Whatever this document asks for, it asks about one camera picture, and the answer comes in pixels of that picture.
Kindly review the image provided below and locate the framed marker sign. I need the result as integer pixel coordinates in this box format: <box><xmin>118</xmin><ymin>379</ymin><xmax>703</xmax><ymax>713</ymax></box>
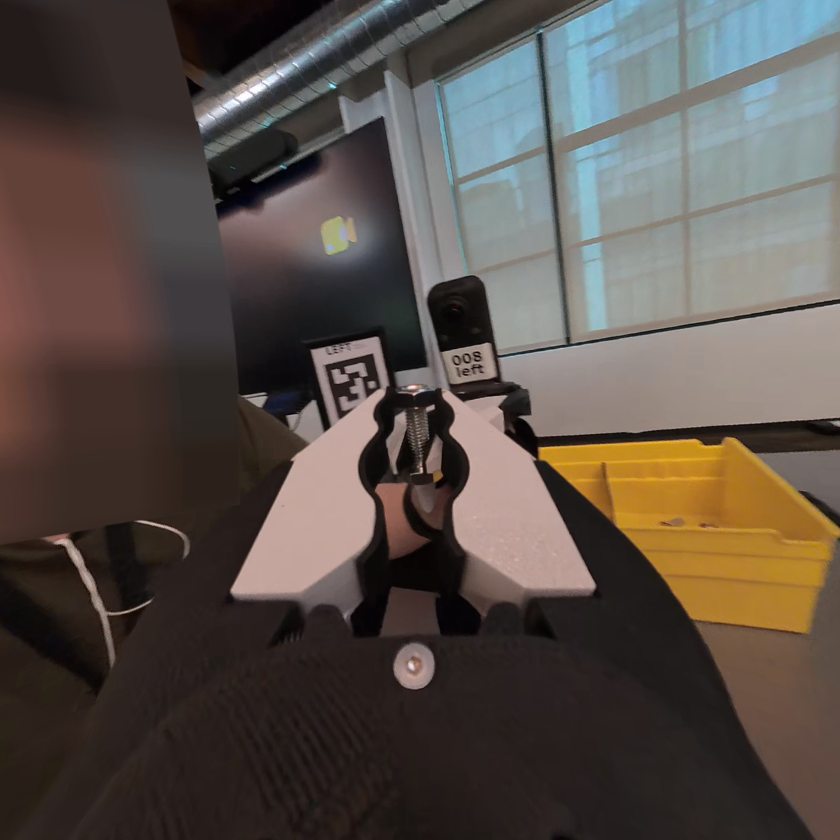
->
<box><xmin>302</xmin><ymin>327</ymin><xmax>395</xmax><ymax>431</ymax></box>

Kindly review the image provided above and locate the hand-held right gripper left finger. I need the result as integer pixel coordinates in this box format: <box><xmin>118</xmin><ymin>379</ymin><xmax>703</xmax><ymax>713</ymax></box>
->
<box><xmin>231</xmin><ymin>387</ymin><xmax>396</xmax><ymax>635</ymax></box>

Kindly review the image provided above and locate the black wall screen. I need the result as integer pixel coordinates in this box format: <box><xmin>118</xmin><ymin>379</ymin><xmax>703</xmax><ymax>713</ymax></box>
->
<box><xmin>217</xmin><ymin>117</ymin><xmax>428</xmax><ymax>395</ymax></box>

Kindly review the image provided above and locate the yellow divided parts bin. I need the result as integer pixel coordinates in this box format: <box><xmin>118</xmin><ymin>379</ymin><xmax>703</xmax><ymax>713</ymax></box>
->
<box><xmin>537</xmin><ymin>437</ymin><xmax>840</xmax><ymax>635</ymax></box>

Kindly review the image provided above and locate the silver ventilation duct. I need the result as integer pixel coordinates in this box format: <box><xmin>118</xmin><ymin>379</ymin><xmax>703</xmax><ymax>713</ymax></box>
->
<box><xmin>190</xmin><ymin>0</ymin><xmax>501</xmax><ymax>143</ymax></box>

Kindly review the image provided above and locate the black video bar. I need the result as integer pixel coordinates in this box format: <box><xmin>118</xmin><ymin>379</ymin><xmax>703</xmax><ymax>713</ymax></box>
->
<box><xmin>208</xmin><ymin>127</ymin><xmax>300</xmax><ymax>195</ymax></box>

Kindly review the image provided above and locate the large window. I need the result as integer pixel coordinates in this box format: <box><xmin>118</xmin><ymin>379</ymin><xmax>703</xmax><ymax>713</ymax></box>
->
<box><xmin>436</xmin><ymin>0</ymin><xmax>840</xmax><ymax>346</ymax></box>

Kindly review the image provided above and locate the person's left hand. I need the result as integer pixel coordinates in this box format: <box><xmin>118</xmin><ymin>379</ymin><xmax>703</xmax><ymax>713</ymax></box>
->
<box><xmin>377</xmin><ymin>482</ymin><xmax>455</xmax><ymax>562</ymax></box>

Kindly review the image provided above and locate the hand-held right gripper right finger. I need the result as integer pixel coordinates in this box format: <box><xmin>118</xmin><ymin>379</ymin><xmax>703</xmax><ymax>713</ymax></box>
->
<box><xmin>432</xmin><ymin>387</ymin><xmax>599</xmax><ymax>635</ymax></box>

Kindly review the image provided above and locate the white cord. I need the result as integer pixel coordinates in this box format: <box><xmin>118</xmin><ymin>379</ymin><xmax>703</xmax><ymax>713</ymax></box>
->
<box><xmin>55</xmin><ymin>520</ymin><xmax>192</xmax><ymax>672</ymax></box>

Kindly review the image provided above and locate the black strap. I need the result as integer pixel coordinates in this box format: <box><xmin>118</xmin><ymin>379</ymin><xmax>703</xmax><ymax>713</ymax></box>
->
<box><xmin>0</xmin><ymin>524</ymin><xmax>157</xmax><ymax>691</ymax></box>

